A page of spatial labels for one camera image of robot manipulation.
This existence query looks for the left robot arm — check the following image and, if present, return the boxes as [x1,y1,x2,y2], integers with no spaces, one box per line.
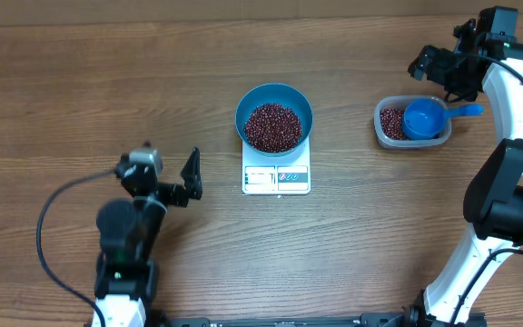
[88,144,202,327]

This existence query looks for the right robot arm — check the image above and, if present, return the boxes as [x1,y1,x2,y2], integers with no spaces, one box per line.
[388,6,523,326]

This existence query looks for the blue metal bowl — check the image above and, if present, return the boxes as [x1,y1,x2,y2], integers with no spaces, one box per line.
[235,84,314,156]

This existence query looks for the red beans in bowl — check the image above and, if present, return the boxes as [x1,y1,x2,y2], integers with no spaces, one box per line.
[243,103,302,153]

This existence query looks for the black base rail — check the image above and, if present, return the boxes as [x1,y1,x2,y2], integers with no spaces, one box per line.
[147,312,488,327]

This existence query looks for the white digital kitchen scale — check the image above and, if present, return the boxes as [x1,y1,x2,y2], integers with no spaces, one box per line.
[242,139,311,195]

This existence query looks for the red adzuki beans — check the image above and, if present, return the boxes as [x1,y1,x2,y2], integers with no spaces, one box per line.
[380,108,408,141]

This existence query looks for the blue plastic measuring scoop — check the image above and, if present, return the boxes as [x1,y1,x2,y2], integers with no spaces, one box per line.
[401,100,483,141]

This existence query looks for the clear plastic container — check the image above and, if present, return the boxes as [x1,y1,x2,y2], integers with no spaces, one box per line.
[373,95,452,150]

